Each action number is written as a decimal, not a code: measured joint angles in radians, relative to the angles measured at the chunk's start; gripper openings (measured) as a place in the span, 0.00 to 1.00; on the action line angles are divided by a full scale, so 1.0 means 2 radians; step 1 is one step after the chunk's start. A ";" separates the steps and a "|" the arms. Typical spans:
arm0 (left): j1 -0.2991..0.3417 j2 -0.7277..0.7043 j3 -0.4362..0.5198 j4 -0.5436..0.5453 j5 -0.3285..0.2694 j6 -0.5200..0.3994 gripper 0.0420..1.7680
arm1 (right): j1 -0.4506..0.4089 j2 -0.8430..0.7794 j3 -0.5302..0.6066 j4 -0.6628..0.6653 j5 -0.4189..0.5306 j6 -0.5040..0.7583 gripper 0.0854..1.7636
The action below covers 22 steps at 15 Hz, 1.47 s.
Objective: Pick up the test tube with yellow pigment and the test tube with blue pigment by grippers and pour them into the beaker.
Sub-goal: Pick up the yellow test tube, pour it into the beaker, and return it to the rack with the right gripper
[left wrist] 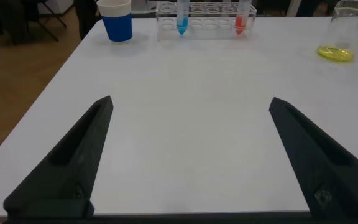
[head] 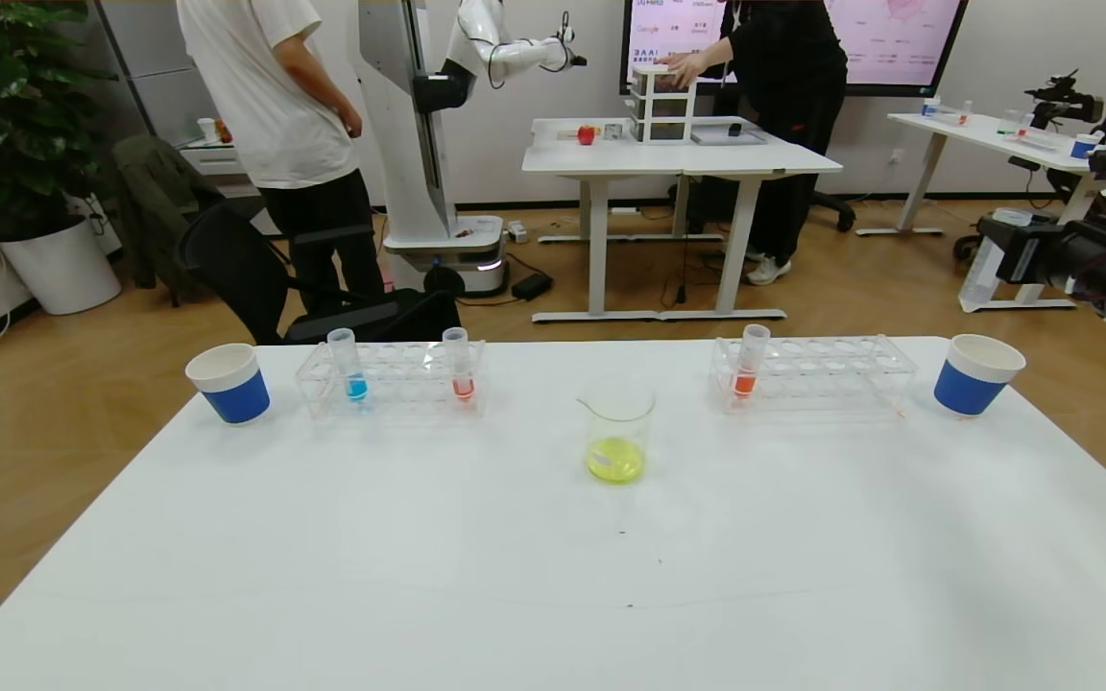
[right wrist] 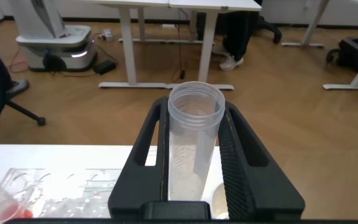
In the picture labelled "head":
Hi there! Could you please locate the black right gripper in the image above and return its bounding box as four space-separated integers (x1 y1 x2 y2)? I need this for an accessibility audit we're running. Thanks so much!
976 215 1106 292

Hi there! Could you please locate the yellow pigment test tube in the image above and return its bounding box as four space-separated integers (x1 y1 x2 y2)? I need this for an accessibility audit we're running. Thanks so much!
958 208 1034 310

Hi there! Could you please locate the blue pigment test tube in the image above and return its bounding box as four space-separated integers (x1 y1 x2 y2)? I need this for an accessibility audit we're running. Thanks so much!
326 327 370 402

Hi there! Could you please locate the black wheeled robot base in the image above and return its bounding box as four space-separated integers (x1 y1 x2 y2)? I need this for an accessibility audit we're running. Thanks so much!
951 213 1106 289

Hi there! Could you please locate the clear acrylic tube rack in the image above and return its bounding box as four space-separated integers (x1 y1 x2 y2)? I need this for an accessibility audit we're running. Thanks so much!
711 335 918 416
296 340 489 419

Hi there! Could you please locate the red pigment test tube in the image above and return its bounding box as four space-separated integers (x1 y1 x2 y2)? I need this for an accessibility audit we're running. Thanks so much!
732 323 771 398
443 326 477 402

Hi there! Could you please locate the glass beaker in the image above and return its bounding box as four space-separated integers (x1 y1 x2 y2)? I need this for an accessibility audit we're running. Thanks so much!
576 374 658 485

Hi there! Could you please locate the white desk with slanted legs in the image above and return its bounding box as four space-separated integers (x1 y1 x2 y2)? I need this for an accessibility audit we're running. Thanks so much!
854 110 1106 316

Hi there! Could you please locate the blue white paper cup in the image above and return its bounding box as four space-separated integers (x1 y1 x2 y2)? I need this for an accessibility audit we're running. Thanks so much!
185 343 272 425
933 334 1027 417

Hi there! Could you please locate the person in black clothes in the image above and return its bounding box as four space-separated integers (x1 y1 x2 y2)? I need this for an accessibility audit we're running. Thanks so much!
654 0 849 287

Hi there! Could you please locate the grey tray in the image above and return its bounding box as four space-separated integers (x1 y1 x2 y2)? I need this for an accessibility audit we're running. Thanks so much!
690 125 767 148

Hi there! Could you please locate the white drawer organiser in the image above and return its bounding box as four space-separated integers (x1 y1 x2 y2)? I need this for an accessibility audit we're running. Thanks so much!
630 64 698 145

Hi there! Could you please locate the tall white robot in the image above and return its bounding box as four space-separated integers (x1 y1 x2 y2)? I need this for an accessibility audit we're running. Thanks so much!
358 0 588 298

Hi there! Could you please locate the person in white shirt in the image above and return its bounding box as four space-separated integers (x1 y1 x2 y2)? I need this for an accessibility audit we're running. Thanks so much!
176 0 391 313

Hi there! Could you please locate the black office chair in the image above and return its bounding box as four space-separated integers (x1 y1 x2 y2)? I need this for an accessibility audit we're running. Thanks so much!
175 197 463 346

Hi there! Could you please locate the white drawer cabinet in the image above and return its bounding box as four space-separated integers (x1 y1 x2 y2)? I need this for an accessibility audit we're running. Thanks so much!
179 139 271 236

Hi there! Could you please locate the dark olive jacket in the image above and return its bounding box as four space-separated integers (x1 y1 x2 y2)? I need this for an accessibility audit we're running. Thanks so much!
112 134 228 292

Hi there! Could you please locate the white plant pot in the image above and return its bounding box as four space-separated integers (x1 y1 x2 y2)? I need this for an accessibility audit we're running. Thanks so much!
0 215 122 316

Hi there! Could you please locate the green leafy plant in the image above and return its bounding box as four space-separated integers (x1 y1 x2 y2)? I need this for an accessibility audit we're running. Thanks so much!
0 0 122 243

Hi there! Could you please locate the wall display screen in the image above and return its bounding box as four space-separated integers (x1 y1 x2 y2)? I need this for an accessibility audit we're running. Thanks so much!
622 0 969 99

